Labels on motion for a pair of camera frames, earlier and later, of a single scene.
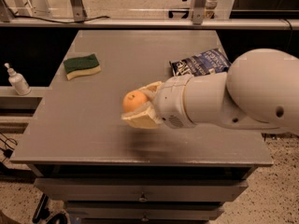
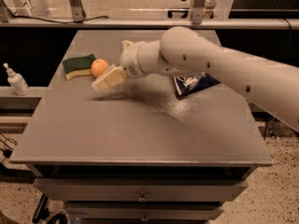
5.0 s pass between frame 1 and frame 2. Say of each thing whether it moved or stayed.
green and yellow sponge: stayed
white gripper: moved
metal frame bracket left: stayed
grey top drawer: stayed
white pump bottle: stayed
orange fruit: moved
